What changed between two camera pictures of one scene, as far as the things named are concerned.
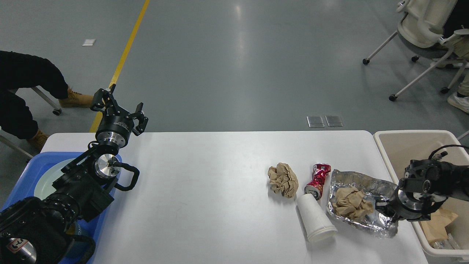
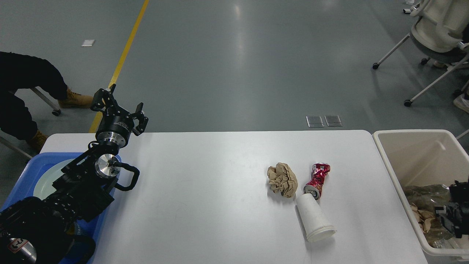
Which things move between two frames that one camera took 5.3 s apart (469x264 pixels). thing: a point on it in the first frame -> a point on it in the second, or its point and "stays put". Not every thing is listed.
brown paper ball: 283,179 stays put
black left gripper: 114,131 stays put
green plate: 43,188 stays put
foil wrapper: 380,223 -> 429,196
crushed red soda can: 320,171 stays put
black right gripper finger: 387,207 -> 454,214
